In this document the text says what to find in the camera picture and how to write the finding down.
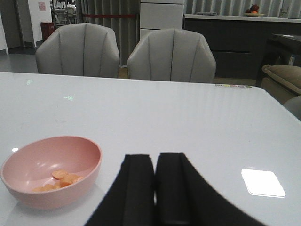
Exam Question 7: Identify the red trash bin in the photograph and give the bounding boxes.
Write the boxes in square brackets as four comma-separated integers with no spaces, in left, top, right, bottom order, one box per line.
[40,22,55,41]

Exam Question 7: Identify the orange ham slices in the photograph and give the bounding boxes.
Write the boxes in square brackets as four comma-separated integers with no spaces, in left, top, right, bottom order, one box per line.
[32,169,84,192]

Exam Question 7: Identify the white cabinet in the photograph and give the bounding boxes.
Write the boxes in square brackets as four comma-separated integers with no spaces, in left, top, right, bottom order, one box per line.
[140,0,185,38]

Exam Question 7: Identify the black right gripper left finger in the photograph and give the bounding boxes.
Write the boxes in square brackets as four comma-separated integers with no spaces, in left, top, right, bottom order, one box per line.
[85,154,155,226]

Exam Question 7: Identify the fruit plate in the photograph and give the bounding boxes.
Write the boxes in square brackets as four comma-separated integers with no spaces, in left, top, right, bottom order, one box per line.
[244,4,264,17]

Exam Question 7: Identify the right grey upholstered chair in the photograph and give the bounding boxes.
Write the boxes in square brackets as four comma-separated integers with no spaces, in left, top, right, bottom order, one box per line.
[127,29,216,83]

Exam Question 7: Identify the dark sideboard counter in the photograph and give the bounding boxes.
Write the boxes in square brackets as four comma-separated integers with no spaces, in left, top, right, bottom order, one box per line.
[183,14,301,80]

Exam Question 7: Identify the left grey upholstered chair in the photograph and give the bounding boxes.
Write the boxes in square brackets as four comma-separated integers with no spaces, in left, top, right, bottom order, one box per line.
[35,23,119,78]

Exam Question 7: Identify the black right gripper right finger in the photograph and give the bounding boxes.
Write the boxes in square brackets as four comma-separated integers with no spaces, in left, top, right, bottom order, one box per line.
[155,153,262,226]

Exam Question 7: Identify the red barrier belt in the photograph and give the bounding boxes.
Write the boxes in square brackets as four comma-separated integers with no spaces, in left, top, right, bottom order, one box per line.
[82,14,136,18]

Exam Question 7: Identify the grey upholstered chair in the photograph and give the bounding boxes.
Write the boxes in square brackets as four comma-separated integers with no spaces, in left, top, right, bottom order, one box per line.
[35,23,119,78]
[127,29,216,83]

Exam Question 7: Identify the pink plastic bowl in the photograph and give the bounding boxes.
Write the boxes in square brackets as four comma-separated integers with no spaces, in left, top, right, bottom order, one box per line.
[0,136,102,210]

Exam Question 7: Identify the dark side table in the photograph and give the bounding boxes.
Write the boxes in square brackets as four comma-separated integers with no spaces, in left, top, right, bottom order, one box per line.
[256,34,301,87]

